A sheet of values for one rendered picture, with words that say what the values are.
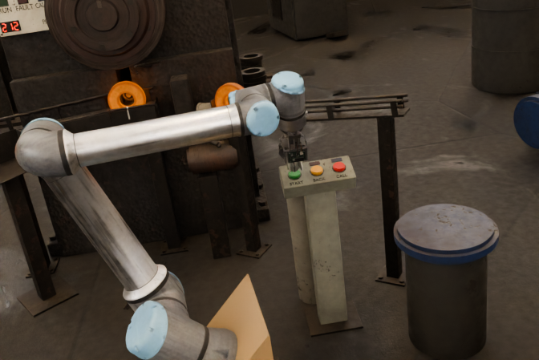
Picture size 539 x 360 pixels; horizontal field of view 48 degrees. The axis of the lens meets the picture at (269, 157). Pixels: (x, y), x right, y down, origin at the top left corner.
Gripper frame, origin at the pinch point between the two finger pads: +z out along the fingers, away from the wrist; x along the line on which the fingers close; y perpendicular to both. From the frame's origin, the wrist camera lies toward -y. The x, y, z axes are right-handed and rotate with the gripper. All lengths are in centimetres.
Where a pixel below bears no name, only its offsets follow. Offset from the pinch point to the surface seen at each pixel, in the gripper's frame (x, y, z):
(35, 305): -111, -19, 73
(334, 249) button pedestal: 10.2, 13.1, 29.5
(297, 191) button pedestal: -0.3, 5.5, 5.7
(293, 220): -1.2, -3.4, 30.0
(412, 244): 30.7, 30.3, 11.4
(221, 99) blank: -20, -59, 12
